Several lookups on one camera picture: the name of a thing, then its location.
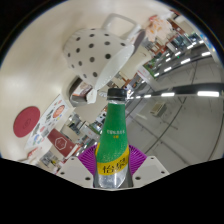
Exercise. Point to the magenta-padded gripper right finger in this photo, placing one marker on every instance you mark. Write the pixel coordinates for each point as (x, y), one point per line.
(146, 166)

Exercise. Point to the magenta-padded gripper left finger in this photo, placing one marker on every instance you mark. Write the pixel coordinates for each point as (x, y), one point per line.
(75, 166)

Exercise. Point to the green-labelled clear drink bottle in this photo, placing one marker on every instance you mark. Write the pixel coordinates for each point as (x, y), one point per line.
(112, 143)

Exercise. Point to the printed paper leaflet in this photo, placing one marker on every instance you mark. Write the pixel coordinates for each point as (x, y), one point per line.
(50, 120)

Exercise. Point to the ceiling air conditioner unit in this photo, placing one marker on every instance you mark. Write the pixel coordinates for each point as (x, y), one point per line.
(157, 109)

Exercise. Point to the flat round red coaster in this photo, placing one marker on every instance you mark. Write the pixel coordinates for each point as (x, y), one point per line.
(26, 121)

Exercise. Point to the white paper napkin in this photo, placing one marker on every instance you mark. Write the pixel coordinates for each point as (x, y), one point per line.
(92, 96)

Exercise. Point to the ceiling strip lights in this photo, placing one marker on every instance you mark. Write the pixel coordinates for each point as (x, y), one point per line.
(206, 93)

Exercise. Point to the white black-dotted mug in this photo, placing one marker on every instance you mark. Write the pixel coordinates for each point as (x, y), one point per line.
(96, 50)

